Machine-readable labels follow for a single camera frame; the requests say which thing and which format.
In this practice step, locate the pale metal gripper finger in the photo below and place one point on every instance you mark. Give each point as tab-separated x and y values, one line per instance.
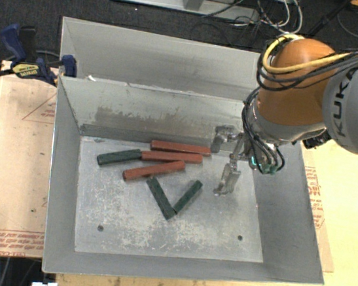
221	135
228	180

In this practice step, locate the red-brown flat block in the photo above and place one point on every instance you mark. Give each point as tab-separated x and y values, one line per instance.
153	170
173	157
181	148

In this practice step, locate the dark green flat block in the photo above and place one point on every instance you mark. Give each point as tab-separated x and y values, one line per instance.
188	196
117	157
160	199

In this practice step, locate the grey metal bin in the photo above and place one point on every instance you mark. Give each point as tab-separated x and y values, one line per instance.
120	230

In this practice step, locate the brown cardboard board, red print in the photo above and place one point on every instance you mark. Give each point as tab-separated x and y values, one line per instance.
19	149

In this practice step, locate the black cylinder on white bracket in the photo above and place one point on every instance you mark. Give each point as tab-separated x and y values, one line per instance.
315	140

